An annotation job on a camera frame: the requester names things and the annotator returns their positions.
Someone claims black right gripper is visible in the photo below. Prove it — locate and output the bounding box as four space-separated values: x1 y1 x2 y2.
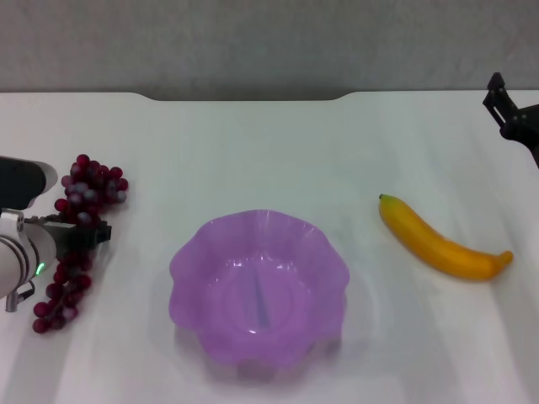
482 72 539 169

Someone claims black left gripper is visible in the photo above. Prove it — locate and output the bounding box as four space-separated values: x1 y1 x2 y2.
41 221 113 258

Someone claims red grape bunch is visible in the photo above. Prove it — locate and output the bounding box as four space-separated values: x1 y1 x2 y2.
32 153 130 334

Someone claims yellow banana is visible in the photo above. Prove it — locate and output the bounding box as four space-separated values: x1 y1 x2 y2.
378 193 515 282

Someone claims purple scalloped plastic bowl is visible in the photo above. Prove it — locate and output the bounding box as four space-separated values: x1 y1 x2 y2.
168 209 351 379

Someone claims left wrist camera housing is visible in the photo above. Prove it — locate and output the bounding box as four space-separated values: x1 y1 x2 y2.
0 156 58 210

